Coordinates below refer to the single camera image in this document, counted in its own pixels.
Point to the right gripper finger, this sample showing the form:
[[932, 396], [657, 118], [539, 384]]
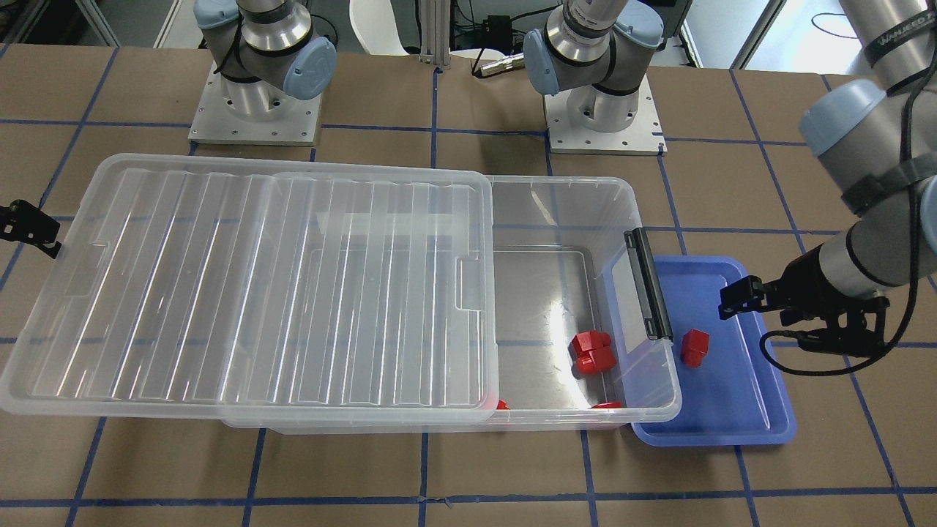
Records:
[[23, 222]]

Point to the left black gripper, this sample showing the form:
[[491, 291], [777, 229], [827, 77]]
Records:
[[803, 281]]

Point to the clear plastic box lid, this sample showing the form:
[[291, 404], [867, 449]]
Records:
[[265, 291]]

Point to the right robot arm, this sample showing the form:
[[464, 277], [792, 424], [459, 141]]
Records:
[[132, 100]]

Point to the blue plastic tray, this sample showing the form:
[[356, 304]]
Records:
[[735, 398]]

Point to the clear plastic storage box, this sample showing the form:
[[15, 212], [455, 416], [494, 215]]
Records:
[[560, 268]]

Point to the white chair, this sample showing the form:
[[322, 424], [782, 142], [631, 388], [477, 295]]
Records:
[[374, 25]]

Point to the black box latch handle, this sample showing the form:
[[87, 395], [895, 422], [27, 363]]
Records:
[[655, 316]]

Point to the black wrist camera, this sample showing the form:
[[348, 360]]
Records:
[[858, 333]]

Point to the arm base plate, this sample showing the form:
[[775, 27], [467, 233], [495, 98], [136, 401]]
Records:
[[604, 121], [253, 114]]

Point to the aluminium frame post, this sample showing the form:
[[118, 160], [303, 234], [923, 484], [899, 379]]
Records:
[[435, 19]]

